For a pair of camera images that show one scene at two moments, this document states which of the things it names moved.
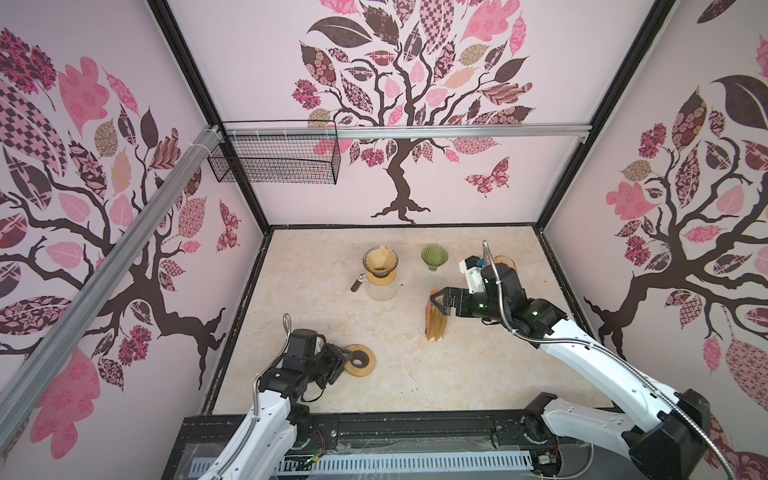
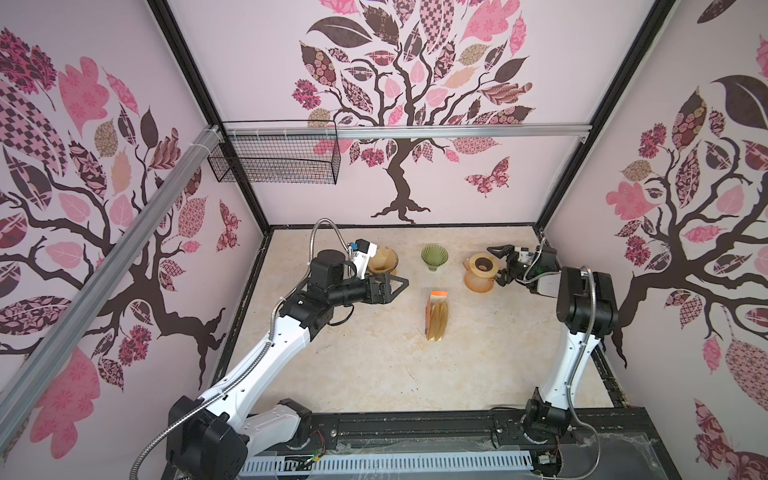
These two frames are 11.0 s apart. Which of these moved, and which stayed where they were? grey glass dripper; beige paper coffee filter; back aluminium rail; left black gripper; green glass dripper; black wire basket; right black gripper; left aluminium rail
Moved: right black gripper; left black gripper
Stayed: black wire basket; grey glass dripper; back aluminium rail; green glass dripper; left aluminium rail; beige paper coffee filter
